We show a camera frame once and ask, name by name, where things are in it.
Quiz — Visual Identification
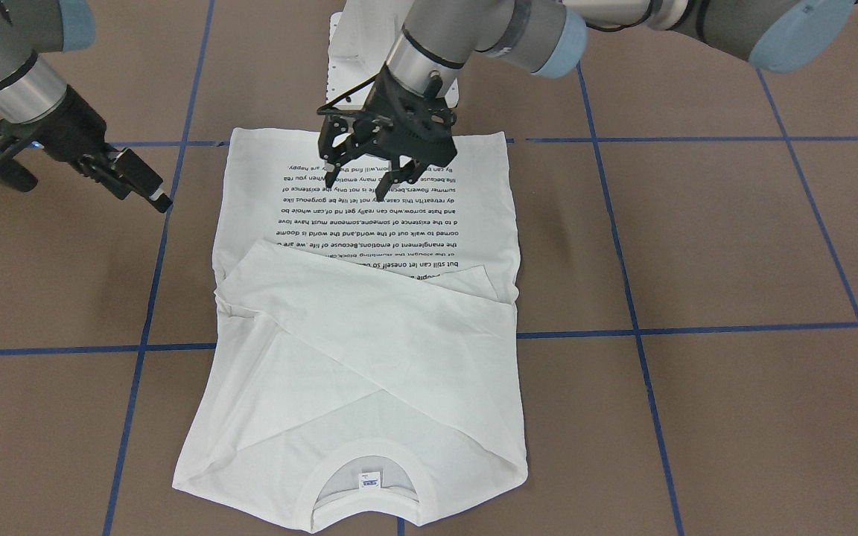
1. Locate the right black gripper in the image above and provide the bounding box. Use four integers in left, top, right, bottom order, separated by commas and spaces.
0, 87, 171, 214

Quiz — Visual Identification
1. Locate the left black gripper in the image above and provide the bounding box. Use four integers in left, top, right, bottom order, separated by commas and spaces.
317, 66, 457, 202

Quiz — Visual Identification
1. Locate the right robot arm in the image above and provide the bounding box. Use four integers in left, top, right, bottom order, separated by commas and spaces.
0, 1, 171, 213

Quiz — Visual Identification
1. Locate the white printed t-shirt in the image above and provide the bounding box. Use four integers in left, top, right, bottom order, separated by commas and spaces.
171, 128, 528, 533

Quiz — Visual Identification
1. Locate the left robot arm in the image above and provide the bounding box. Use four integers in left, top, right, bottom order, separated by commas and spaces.
317, 1, 854, 200

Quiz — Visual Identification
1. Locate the white camera post with base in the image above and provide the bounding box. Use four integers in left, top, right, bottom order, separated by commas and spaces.
327, 0, 461, 142

